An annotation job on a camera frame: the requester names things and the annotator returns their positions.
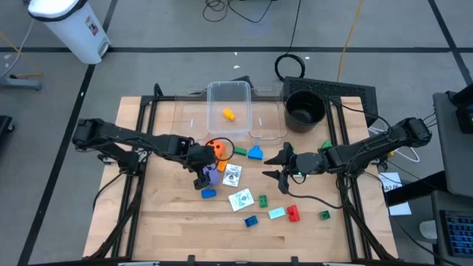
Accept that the black tangled floor cable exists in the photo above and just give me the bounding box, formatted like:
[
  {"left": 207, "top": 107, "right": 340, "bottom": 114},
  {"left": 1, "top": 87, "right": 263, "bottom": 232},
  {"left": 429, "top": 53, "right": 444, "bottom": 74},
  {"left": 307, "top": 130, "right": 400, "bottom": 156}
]
[{"left": 202, "top": 0, "right": 276, "bottom": 24}]

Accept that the white black-emblem card deck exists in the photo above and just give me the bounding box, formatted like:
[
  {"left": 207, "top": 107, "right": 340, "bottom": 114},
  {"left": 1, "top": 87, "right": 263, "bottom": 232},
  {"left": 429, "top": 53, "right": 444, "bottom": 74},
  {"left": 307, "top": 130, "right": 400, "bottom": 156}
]
[{"left": 222, "top": 163, "right": 243, "bottom": 188}]

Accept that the black desk device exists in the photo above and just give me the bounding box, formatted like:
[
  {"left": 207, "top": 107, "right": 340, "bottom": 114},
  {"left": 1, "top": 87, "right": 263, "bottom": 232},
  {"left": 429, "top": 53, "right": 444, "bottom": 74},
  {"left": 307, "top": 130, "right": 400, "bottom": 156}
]
[{"left": 446, "top": 83, "right": 473, "bottom": 134}]

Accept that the black bucket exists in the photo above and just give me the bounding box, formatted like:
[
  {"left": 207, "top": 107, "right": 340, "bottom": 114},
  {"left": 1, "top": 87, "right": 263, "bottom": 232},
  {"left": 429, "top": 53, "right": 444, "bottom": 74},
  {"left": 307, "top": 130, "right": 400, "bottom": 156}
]
[{"left": 283, "top": 89, "right": 328, "bottom": 134}]

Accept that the blue roof-shaped block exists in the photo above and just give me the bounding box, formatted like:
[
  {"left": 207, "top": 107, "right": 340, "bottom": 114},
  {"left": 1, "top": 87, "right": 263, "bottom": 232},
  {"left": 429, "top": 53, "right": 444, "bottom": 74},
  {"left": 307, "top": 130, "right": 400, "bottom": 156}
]
[{"left": 247, "top": 145, "right": 265, "bottom": 161}]

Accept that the white computer mouse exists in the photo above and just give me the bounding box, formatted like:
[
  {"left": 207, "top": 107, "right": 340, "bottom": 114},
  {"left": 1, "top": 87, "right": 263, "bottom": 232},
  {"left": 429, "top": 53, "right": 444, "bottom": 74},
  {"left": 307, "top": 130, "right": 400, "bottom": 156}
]
[{"left": 419, "top": 219, "right": 439, "bottom": 241}]

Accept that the black floor equipment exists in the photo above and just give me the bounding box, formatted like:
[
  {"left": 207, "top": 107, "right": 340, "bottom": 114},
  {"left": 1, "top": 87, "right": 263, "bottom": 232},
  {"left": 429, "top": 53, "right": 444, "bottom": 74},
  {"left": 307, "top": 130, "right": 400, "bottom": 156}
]
[{"left": 0, "top": 115, "right": 16, "bottom": 146}]

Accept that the mint flat toy block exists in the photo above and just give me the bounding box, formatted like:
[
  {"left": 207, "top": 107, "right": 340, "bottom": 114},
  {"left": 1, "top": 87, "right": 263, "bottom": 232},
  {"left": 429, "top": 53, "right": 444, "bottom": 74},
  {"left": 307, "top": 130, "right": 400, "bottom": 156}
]
[{"left": 268, "top": 206, "right": 287, "bottom": 220}]

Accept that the white trash can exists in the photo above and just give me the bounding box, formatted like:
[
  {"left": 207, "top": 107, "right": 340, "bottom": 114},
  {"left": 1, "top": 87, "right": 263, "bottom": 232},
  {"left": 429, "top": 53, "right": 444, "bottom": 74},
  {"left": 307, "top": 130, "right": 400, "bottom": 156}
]
[{"left": 27, "top": 0, "right": 112, "bottom": 66}]

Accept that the black desk leg bar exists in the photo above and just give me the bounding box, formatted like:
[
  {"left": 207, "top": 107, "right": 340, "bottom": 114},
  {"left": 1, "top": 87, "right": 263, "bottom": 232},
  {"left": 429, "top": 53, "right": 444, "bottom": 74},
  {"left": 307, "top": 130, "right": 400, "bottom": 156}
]
[{"left": 384, "top": 170, "right": 448, "bottom": 207}]

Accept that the thin yellow floor cable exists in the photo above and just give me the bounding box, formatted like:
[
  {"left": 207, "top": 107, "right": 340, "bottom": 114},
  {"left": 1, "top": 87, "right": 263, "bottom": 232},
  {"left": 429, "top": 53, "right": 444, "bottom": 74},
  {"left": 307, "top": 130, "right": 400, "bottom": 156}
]
[{"left": 0, "top": 32, "right": 44, "bottom": 78}]

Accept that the purple foam die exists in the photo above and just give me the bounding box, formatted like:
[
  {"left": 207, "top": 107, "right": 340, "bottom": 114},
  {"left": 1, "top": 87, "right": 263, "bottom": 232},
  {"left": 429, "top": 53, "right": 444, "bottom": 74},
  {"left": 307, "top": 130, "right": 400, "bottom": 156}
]
[{"left": 202, "top": 164, "right": 222, "bottom": 187}]

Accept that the low clear plastic bin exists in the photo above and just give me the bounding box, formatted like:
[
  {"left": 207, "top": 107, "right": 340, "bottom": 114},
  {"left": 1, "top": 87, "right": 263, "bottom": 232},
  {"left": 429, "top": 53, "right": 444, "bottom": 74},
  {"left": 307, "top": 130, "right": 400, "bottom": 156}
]
[
  {"left": 249, "top": 86, "right": 289, "bottom": 145},
  {"left": 173, "top": 86, "right": 210, "bottom": 143}
]

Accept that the blue-lit keyboard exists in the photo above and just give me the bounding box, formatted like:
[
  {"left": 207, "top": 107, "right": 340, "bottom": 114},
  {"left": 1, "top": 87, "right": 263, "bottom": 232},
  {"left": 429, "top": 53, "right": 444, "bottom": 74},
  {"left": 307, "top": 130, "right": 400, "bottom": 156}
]
[{"left": 439, "top": 209, "right": 473, "bottom": 259}]

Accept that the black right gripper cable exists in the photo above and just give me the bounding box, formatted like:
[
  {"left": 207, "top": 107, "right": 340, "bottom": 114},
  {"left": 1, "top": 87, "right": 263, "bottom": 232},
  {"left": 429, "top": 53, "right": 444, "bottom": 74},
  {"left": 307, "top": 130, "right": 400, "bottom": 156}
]
[{"left": 287, "top": 173, "right": 343, "bottom": 210}]

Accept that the orange foam die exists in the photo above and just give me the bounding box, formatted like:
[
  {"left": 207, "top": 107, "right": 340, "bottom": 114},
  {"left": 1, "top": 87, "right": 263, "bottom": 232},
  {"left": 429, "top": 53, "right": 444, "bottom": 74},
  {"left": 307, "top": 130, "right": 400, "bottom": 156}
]
[{"left": 205, "top": 139, "right": 226, "bottom": 158}]

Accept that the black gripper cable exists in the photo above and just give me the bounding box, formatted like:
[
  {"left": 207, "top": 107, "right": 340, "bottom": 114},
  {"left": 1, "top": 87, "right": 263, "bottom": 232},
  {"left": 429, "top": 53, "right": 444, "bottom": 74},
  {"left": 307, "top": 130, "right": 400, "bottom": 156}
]
[
  {"left": 206, "top": 137, "right": 236, "bottom": 163},
  {"left": 287, "top": 173, "right": 343, "bottom": 210}
]

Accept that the long yellow cable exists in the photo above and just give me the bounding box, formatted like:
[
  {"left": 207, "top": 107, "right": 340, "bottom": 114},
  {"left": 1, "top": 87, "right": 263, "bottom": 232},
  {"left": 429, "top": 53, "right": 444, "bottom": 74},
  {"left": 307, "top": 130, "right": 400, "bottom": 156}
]
[{"left": 336, "top": 0, "right": 366, "bottom": 83}]

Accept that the plain white paper sheet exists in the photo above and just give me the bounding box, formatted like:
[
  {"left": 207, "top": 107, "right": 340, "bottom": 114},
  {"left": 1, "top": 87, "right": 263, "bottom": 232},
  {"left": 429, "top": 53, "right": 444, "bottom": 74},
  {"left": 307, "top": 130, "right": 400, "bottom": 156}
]
[{"left": 387, "top": 202, "right": 412, "bottom": 217}]

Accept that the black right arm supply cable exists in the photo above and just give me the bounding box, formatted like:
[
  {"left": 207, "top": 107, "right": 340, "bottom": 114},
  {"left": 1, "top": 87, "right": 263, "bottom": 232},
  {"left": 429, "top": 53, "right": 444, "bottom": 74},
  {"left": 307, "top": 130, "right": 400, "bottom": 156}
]
[{"left": 327, "top": 96, "right": 393, "bottom": 134}]

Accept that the black cable with coil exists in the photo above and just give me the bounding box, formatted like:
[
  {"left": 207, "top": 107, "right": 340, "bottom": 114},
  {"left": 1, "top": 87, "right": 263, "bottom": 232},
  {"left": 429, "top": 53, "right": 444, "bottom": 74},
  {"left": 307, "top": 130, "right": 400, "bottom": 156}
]
[{"left": 274, "top": 0, "right": 307, "bottom": 83}]

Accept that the grey stand base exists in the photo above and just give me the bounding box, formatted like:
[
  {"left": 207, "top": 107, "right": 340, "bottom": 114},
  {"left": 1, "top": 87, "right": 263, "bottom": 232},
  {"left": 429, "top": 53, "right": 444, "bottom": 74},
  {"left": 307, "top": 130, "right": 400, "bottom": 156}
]
[{"left": 0, "top": 75, "right": 43, "bottom": 92}]

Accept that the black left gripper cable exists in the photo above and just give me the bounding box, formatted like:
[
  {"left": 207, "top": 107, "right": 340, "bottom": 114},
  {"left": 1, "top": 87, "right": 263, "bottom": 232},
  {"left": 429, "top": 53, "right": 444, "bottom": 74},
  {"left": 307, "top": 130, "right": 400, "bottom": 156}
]
[{"left": 206, "top": 137, "right": 236, "bottom": 163}]

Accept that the printed paper sheet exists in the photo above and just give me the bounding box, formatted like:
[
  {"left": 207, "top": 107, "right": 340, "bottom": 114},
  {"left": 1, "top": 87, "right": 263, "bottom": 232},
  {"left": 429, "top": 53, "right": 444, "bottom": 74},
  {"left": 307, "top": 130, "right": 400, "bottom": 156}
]
[{"left": 378, "top": 171, "right": 404, "bottom": 194}]

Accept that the tall clear plastic bin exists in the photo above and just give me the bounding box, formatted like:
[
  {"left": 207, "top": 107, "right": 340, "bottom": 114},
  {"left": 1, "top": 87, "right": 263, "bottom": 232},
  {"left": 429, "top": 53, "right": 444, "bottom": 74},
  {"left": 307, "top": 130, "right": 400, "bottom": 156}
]
[{"left": 205, "top": 80, "right": 253, "bottom": 140}]

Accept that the grey keyboard desk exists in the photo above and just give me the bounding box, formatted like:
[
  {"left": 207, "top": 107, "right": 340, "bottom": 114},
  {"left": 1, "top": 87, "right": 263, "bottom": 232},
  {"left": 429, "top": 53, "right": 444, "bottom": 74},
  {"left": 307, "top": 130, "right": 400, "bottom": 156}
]
[{"left": 430, "top": 190, "right": 473, "bottom": 266}]

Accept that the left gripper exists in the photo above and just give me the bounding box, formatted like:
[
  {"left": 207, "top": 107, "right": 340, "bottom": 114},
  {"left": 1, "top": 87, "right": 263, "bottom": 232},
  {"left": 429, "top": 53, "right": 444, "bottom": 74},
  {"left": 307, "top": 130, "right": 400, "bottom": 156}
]
[{"left": 184, "top": 142, "right": 218, "bottom": 191}]

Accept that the red toy block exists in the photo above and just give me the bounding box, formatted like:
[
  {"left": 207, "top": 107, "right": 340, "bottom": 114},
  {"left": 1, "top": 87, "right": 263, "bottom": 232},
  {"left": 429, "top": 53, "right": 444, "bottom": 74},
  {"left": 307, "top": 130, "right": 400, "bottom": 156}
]
[{"left": 286, "top": 204, "right": 302, "bottom": 223}]

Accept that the white blue-print card deck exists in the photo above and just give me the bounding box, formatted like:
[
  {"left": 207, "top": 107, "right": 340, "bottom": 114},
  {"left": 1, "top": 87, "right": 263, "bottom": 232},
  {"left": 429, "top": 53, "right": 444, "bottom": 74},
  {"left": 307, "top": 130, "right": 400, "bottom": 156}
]
[{"left": 228, "top": 188, "right": 256, "bottom": 213}]

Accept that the thin white floor cable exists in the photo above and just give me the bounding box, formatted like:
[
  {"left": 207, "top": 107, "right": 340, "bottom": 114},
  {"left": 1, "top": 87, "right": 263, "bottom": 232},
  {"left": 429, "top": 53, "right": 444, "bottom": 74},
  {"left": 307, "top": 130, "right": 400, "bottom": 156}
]
[{"left": 0, "top": 18, "right": 35, "bottom": 78}]

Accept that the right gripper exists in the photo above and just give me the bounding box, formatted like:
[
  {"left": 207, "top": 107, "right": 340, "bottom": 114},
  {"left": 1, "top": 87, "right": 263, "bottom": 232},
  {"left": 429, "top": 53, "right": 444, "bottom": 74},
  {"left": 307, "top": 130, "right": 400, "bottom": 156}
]
[{"left": 262, "top": 142, "right": 329, "bottom": 194}]

